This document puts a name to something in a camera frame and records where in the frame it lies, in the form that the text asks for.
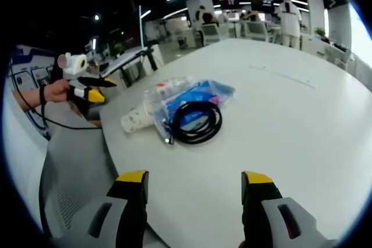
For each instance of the white mesh office chair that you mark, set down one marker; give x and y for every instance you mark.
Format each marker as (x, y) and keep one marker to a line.
(257, 30)
(210, 34)

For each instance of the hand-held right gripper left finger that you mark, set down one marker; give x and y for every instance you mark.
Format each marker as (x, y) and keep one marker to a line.
(128, 201)

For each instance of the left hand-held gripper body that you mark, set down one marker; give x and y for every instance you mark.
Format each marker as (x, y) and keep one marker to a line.
(74, 66)

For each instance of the patterned paper cup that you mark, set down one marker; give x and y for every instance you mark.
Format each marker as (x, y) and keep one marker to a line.
(135, 120)

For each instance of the white office desk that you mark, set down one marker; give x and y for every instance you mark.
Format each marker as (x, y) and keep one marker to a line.
(128, 59)

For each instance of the small clear packet red label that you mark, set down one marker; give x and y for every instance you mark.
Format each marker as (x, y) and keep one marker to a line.
(167, 86)

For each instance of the black wristband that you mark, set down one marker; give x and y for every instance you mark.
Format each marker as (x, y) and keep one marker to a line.
(43, 94)

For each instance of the grey office chair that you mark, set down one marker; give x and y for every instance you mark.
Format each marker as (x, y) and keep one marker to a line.
(75, 178)

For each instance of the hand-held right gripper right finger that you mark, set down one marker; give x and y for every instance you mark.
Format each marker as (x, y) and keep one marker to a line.
(261, 198)

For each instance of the white table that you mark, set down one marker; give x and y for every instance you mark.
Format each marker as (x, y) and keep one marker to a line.
(261, 132)

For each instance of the person's left hand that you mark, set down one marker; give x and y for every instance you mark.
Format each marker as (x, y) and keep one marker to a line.
(56, 91)

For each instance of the potted green plant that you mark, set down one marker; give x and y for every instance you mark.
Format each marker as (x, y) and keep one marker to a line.
(320, 31)

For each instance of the clear bag with blue items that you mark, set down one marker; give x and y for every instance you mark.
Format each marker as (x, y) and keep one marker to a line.
(200, 92)

